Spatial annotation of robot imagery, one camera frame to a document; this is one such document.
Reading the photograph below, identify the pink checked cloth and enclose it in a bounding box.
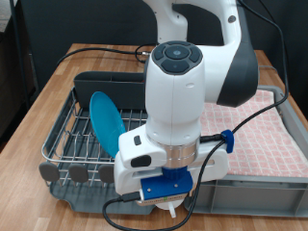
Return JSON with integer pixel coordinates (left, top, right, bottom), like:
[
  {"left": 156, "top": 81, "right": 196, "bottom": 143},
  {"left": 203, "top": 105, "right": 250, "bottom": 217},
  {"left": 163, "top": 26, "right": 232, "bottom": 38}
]
[{"left": 200, "top": 89, "right": 308, "bottom": 178}]

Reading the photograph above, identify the white mug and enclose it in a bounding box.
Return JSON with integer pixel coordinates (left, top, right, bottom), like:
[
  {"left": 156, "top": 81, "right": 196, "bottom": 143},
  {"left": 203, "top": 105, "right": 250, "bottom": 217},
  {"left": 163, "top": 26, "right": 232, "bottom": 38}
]
[{"left": 154, "top": 196, "right": 187, "bottom": 219}]

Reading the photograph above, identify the black metal pole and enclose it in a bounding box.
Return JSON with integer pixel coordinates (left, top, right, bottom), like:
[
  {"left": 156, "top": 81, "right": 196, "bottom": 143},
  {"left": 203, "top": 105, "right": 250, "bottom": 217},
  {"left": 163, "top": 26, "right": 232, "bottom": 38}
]
[{"left": 9, "top": 0, "right": 32, "bottom": 110}]

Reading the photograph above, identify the dark grey cutlery holder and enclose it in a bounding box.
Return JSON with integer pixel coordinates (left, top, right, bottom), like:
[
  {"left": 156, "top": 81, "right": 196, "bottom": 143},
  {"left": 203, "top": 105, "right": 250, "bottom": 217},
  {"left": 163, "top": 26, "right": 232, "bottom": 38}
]
[{"left": 72, "top": 70, "right": 148, "bottom": 111}]

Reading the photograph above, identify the black camera cable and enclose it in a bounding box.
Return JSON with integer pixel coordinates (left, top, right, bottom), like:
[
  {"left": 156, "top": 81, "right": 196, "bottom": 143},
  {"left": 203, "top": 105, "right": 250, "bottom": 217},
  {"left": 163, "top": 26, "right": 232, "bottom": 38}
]
[{"left": 101, "top": 0, "right": 291, "bottom": 231}]

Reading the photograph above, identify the blue plastic plate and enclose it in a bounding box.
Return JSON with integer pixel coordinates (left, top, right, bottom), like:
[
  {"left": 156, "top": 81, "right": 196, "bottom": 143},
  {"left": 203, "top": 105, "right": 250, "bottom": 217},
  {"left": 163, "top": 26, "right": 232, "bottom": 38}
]
[{"left": 89, "top": 90, "right": 127, "bottom": 158}]

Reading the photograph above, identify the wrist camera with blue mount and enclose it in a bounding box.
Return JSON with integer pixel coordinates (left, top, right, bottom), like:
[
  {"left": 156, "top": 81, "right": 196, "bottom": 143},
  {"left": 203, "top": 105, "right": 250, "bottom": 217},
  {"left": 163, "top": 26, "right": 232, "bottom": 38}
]
[{"left": 138, "top": 166, "right": 194, "bottom": 204}]

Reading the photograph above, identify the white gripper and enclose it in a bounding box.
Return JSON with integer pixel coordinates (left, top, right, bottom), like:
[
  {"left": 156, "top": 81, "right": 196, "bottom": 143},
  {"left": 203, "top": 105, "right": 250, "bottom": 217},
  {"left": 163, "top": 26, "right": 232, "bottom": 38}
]
[{"left": 114, "top": 124, "right": 230, "bottom": 196}]

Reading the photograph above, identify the metal wire dish rack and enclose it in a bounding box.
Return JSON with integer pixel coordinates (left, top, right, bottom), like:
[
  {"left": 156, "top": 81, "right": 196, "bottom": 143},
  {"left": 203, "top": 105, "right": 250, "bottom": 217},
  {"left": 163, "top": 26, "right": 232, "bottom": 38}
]
[{"left": 38, "top": 88, "right": 149, "bottom": 189}]

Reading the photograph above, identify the grey dish rack tray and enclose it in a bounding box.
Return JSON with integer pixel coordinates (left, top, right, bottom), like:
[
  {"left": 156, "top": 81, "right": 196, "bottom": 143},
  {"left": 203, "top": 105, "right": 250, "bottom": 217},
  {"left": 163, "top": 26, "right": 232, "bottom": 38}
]
[{"left": 47, "top": 86, "right": 158, "bottom": 216}]

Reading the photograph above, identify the grey plastic crate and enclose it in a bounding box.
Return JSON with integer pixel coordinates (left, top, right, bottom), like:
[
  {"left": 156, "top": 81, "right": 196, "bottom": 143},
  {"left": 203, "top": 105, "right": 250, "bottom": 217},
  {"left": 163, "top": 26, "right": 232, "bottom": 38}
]
[{"left": 184, "top": 84, "right": 308, "bottom": 218}]

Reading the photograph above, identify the blue cable clip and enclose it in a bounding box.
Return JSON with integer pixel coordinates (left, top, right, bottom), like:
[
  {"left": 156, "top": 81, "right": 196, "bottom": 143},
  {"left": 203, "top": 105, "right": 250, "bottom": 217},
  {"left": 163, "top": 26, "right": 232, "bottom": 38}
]
[{"left": 220, "top": 129, "right": 236, "bottom": 154}]

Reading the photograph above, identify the thick black table cable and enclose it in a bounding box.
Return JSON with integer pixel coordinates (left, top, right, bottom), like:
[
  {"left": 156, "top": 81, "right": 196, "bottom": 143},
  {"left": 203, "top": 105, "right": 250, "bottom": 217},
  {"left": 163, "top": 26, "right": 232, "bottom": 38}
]
[{"left": 57, "top": 42, "right": 159, "bottom": 66}]

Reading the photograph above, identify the dark shelf unit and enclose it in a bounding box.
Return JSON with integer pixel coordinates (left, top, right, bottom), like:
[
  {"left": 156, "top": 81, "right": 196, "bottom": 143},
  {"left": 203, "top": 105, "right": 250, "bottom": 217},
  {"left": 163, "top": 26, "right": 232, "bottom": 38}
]
[{"left": 0, "top": 0, "right": 37, "bottom": 142}]

